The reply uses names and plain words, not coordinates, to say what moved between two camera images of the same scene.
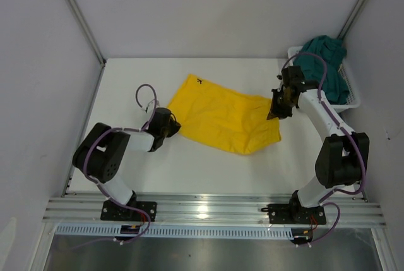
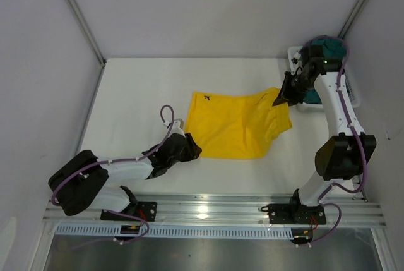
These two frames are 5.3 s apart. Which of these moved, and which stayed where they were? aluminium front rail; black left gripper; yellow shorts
Moved: yellow shorts; black left gripper
Stayed: aluminium front rail
